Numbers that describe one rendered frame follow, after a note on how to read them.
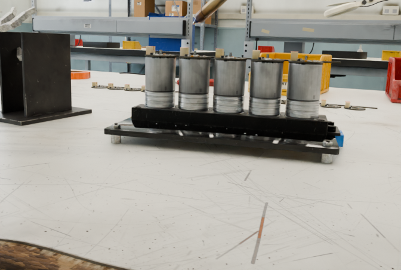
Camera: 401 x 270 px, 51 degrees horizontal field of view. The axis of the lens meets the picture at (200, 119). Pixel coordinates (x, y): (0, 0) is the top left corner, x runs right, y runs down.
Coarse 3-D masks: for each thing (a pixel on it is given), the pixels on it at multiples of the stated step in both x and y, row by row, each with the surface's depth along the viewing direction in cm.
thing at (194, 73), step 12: (180, 60) 32; (192, 60) 31; (204, 60) 32; (180, 72) 32; (192, 72) 32; (204, 72) 32; (180, 84) 32; (192, 84) 32; (204, 84) 32; (180, 96) 32; (192, 96) 32; (204, 96) 32; (180, 108) 33; (192, 108) 32; (204, 108) 32
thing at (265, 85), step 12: (252, 72) 31; (264, 72) 30; (276, 72) 30; (252, 84) 31; (264, 84) 30; (276, 84) 31; (252, 96) 31; (264, 96) 31; (276, 96) 31; (252, 108) 31; (264, 108) 31; (276, 108) 31
